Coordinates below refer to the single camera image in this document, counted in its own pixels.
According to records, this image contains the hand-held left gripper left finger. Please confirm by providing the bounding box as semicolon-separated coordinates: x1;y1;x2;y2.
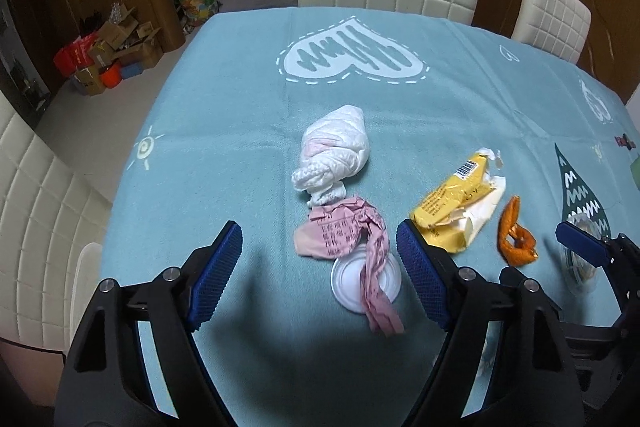
52;219;244;427

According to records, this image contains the blue printed tablecloth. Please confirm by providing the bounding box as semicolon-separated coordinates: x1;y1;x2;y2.
97;7;640;427

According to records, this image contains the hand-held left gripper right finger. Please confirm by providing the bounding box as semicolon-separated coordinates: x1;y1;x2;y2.
396;219;587;427

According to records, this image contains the orange wrapper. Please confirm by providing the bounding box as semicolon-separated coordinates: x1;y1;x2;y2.
496;195;540;267

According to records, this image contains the pile of cardboard boxes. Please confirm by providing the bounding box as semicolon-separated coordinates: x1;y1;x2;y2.
71;4;166;96

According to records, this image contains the white round lid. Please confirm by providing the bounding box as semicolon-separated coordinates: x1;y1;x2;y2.
330;254;403;313

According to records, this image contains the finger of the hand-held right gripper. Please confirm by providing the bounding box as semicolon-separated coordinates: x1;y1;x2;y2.
555;221;640;338

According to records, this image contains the orange bucket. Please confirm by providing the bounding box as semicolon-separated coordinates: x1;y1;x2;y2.
99;63;124;88

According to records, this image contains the pink paper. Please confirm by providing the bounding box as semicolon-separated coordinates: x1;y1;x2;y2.
293;195;406;336

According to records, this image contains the colourful woven bag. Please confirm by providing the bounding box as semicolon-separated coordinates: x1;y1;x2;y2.
176;0;219;28

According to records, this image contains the yellow snack wrapper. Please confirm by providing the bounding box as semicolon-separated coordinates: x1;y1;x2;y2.
408;148;506;254

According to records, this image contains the red shopping bag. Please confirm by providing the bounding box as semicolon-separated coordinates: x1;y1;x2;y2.
53;33;102;76

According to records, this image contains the white tissue wad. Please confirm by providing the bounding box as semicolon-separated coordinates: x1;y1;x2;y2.
291;104;371;208

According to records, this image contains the clear plastic cup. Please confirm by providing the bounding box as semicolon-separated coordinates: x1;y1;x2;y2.
559;211;615;296

